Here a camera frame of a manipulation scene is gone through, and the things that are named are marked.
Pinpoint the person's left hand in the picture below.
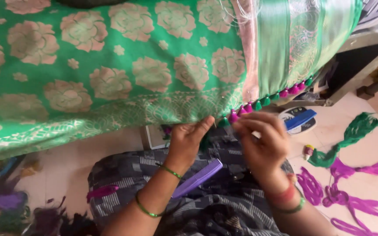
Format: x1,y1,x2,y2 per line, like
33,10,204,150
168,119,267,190
164,115,216,172

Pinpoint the person's right hand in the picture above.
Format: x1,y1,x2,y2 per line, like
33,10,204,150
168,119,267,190
233,111,292,188

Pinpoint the green floral silk saree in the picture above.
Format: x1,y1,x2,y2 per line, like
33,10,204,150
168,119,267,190
0,0,364,165

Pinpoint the row of pink green tassels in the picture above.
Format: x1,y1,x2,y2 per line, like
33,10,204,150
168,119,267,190
218,75,314,129

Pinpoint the blue plastic comb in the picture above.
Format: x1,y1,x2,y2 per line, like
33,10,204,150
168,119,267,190
284,109,317,132

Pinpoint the dark green thread tuft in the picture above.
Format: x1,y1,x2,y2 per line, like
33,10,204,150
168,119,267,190
198,131,216,153

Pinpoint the small yellow red thread spool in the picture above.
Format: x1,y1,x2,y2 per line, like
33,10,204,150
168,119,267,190
303,144,315,161

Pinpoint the red wrist bangle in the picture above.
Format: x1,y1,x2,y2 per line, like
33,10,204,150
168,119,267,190
265,174,297,206

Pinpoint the purple plastic comb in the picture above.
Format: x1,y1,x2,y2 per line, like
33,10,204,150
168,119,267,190
171,159,224,199

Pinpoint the magenta thread bundle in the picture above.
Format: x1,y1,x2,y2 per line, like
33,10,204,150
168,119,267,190
329,157,378,180
330,218,378,236
296,167,325,206
322,183,378,220

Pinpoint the green wrist bangle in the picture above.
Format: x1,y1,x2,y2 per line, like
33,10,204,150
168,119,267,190
274,189,306,214

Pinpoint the thin green bangle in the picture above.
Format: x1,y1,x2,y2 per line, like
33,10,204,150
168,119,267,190
135,191,166,218
158,164,184,180

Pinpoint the white framed board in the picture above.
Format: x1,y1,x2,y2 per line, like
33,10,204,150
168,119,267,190
142,124,170,151

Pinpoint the green thread bundle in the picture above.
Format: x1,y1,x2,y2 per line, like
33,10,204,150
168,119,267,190
307,112,378,168

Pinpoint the short magenta thread tuft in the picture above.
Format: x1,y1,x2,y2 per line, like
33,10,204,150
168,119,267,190
86,185,119,203

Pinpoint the black white striped cloth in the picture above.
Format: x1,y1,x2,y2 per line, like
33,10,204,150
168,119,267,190
353,0,378,33

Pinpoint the heap of thread scraps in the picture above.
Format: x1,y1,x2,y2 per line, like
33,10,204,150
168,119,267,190
0,155,94,236

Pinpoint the wooden furniture frame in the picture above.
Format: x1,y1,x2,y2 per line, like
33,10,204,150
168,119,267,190
320,28,378,107

